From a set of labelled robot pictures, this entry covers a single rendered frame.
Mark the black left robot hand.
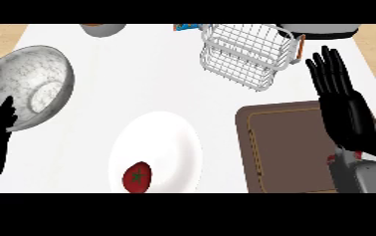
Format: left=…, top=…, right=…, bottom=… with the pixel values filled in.
left=0, top=96, right=19, bottom=176

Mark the grey speckled metal bowl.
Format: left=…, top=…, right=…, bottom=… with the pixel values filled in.
left=0, top=45, right=76, bottom=132

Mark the brown tray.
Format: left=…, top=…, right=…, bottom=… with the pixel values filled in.
left=234, top=101, right=343, bottom=194

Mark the blue and orange box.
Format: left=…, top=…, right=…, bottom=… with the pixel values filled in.
left=172, top=24, right=202, bottom=32

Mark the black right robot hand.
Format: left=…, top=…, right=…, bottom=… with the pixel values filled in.
left=303, top=45, right=376, bottom=157

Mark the white oval plate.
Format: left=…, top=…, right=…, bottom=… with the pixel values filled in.
left=107, top=111, right=203, bottom=194

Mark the grey and black appliance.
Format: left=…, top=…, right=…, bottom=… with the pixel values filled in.
left=275, top=24, right=361, bottom=41

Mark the red tomato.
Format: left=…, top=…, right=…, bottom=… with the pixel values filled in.
left=121, top=160, right=153, bottom=194

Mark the white wire tiered basket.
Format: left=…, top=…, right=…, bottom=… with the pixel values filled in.
left=197, top=24, right=306, bottom=93

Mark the grey round pot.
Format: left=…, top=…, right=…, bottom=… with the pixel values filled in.
left=79, top=24, right=128, bottom=39

